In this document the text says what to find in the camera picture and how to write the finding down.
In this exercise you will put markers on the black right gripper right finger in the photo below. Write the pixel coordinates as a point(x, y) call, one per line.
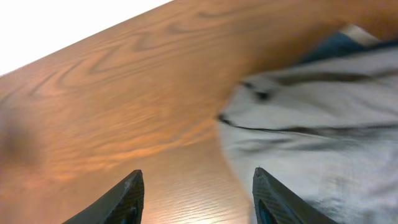
point(274, 203)

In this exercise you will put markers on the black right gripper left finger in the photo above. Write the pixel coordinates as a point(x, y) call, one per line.
point(122, 204)

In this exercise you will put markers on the grey shorts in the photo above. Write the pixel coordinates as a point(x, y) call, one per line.
point(327, 130)

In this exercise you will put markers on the folded blue garment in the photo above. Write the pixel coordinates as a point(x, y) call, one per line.
point(340, 45)

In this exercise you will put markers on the folded beige garment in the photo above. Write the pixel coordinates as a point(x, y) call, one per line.
point(359, 35)

